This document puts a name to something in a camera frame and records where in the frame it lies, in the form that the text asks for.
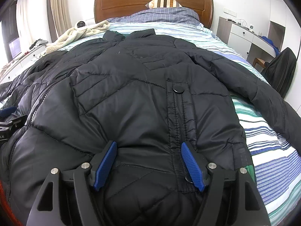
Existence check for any black puffer jacket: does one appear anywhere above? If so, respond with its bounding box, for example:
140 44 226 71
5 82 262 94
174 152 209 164
1 29 300 225

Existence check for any white drawer cabinet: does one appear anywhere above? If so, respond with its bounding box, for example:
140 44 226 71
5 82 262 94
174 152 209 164
1 44 46 84

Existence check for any beige fleece garment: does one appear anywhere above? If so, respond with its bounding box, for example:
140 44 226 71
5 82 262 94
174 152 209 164
45 20 110 55

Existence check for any beige curtain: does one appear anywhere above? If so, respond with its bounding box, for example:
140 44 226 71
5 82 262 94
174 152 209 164
46 0 72 42

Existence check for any black garment on chair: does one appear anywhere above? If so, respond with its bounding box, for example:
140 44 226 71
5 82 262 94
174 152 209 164
261 47 297 98

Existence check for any wooden chair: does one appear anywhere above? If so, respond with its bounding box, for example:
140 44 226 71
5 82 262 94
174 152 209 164
252 58 266 73

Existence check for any brown wooden headboard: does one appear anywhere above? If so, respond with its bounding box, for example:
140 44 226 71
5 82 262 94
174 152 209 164
94 0 214 29

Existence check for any white desk with drawer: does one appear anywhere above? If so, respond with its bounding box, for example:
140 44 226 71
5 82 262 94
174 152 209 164
216 17 276 64

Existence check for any blue checked duvet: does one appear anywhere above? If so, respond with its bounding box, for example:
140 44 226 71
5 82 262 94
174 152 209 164
107 7 201 26

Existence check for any striped brown white pillow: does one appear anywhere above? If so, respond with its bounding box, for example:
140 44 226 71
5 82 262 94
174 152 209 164
145 0 182 9

